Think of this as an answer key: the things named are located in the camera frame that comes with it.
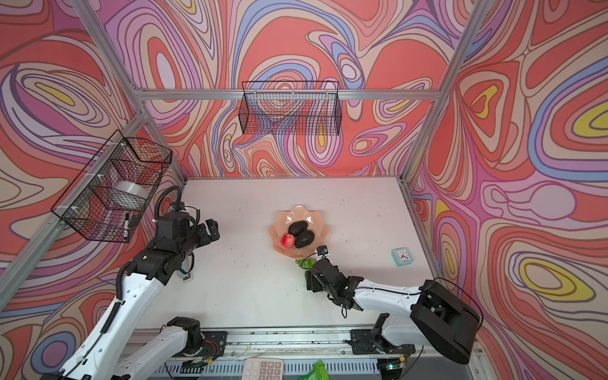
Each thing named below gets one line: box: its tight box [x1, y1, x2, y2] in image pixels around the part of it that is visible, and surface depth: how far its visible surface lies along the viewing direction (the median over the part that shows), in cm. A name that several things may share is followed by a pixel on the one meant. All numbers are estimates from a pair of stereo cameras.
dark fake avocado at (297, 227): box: [288, 220, 308, 237], surface depth 98 cm
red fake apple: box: [281, 233, 296, 250], surface depth 94 cm
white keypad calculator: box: [241, 357, 284, 380], surface depth 70 cm
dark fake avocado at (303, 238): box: [294, 229, 316, 249], surface depth 95 cm
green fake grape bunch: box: [295, 258, 317, 273], surface depth 90 cm
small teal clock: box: [391, 247, 415, 267], surface depth 92 cm
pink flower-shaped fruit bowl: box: [268, 205, 331, 260], surface depth 98 cm
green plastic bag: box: [297, 360, 331, 380], surface depth 69 cm
